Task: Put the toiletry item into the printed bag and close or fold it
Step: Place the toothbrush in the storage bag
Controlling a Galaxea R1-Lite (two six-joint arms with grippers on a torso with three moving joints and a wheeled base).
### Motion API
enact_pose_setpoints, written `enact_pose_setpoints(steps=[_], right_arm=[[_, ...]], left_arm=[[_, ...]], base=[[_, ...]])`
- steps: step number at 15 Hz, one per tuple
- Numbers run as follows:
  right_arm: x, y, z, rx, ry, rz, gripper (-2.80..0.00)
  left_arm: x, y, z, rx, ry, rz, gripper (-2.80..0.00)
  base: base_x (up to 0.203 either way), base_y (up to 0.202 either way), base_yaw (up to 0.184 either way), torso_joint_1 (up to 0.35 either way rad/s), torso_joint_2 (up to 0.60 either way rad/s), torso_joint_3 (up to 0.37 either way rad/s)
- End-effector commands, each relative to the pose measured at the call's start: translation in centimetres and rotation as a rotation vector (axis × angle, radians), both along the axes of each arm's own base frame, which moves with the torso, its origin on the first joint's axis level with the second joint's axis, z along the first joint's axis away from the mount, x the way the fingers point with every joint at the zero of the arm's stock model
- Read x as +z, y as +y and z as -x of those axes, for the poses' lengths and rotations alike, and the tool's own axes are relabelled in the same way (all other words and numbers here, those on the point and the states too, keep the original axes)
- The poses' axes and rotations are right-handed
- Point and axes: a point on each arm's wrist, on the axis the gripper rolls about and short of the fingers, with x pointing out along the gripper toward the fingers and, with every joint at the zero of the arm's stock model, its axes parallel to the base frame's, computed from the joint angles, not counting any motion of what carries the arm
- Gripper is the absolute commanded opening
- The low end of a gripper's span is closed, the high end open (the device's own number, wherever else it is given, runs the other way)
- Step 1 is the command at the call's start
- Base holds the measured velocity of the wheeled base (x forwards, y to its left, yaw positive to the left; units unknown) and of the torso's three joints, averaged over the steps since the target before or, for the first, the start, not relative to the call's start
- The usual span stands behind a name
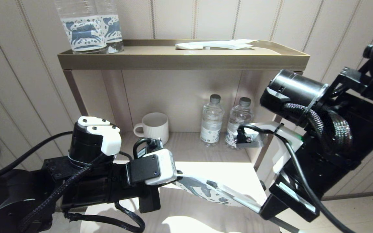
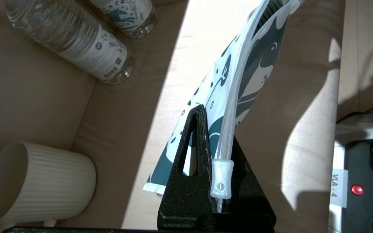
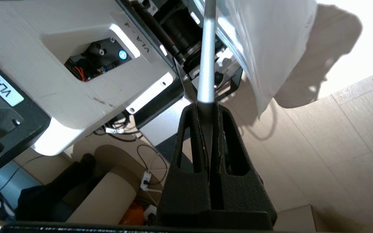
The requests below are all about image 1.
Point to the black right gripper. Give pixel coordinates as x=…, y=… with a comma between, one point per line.
x=298, y=202

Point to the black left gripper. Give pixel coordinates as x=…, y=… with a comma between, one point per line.
x=134, y=194

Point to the white horse-print paper pouch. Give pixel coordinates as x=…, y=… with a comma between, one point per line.
x=202, y=191

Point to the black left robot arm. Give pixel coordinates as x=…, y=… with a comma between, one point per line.
x=86, y=187

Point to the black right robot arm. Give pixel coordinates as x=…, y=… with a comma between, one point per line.
x=296, y=87

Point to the white ribbed ceramic mug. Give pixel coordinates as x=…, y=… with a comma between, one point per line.
x=155, y=129

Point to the small clear water bottle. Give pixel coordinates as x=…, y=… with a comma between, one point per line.
x=211, y=126
x=240, y=113

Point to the beige brown shelf unit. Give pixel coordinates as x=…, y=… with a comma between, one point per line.
x=238, y=61

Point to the white plastic sachet wrapper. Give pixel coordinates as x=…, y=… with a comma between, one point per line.
x=219, y=44

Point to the large horse-label water bottle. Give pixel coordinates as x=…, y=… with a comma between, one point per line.
x=83, y=32
x=113, y=30

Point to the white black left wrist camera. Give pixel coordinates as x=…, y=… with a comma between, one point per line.
x=162, y=165

